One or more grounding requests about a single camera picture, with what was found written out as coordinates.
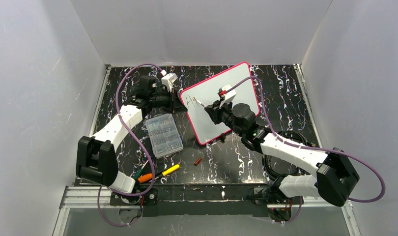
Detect brown marker cap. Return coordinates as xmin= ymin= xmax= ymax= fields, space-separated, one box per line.
xmin=194 ymin=158 xmax=202 ymax=166

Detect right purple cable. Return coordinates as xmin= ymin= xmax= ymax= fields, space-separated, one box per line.
xmin=223 ymin=76 xmax=386 ymax=224

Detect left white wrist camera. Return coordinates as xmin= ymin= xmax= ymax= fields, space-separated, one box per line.
xmin=161 ymin=73 xmax=178 ymax=92

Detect white marker pen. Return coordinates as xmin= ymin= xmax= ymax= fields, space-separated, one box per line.
xmin=196 ymin=100 xmax=206 ymax=108

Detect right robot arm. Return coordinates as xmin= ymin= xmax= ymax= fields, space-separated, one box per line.
xmin=204 ymin=101 xmax=360 ymax=207

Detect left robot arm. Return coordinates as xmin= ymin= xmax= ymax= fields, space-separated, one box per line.
xmin=76 ymin=73 xmax=187 ymax=196

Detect aluminium frame rail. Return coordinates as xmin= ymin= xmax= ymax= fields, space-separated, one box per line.
xmin=53 ymin=184 xmax=360 ymax=236

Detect yellow handled screwdriver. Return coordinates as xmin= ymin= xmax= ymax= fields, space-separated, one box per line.
xmin=150 ymin=164 xmax=180 ymax=182

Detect clear plastic screw box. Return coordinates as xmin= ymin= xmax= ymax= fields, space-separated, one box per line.
xmin=145 ymin=114 xmax=183 ymax=159

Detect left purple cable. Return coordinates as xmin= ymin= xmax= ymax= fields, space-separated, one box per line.
xmin=97 ymin=63 xmax=167 ymax=228

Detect orange handled screwdriver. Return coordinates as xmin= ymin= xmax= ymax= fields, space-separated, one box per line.
xmin=138 ymin=173 xmax=163 ymax=183

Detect pink framed whiteboard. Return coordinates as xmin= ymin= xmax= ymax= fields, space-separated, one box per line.
xmin=180 ymin=61 xmax=260 ymax=146

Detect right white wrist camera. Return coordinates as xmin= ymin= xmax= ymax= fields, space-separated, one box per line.
xmin=218 ymin=84 xmax=236 ymax=108

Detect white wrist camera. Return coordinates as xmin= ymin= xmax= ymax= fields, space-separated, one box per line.
xmin=218 ymin=84 xmax=236 ymax=108
xmin=161 ymin=73 xmax=178 ymax=92

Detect wire whiteboard stand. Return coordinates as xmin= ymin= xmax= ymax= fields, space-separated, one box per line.
xmin=219 ymin=133 xmax=227 ymax=143

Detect purple cable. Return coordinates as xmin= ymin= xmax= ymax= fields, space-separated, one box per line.
xmin=223 ymin=76 xmax=386 ymax=224
xmin=97 ymin=63 xmax=167 ymax=228

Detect green handled screwdriver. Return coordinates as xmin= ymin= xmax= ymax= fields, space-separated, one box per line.
xmin=133 ymin=160 xmax=149 ymax=180

